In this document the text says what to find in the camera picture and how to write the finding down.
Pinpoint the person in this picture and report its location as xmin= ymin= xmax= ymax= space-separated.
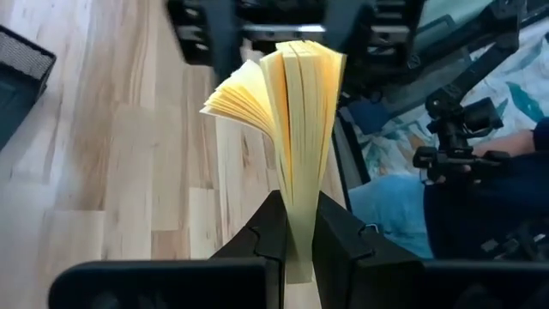
xmin=347 ymin=115 xmax=549 ymax=263

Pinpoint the person's forearm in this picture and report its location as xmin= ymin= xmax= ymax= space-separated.
xmin=469 ymin=128 xmax=537 ymax=159

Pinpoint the black mesh desk organizer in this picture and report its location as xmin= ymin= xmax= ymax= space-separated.
xmin=0 ymin=24 xmax=57 ymax=151

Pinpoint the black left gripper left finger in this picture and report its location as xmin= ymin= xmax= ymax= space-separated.
xmin=208 ymin=190 xmax=288 ymax=309

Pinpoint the patterned white teal cloth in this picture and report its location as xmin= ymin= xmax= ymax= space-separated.
xmin=355 ymin=16 xmax=549 ymax=181

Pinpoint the black side stand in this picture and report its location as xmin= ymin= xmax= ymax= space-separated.
xmin=411 ymin=0 xmax=549 ymax=112

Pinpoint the black leader arm handle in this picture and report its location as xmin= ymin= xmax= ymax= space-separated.
xmin=412 ymin=96 xmax=512 ymax=184

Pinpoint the yellow sticky note pad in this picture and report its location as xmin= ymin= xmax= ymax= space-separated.
xmin=199 ymin=39 xmax=347 ymax=285

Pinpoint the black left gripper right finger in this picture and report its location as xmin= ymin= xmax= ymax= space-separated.
xmin=311 ymin=191 xmax=425 ymax=309

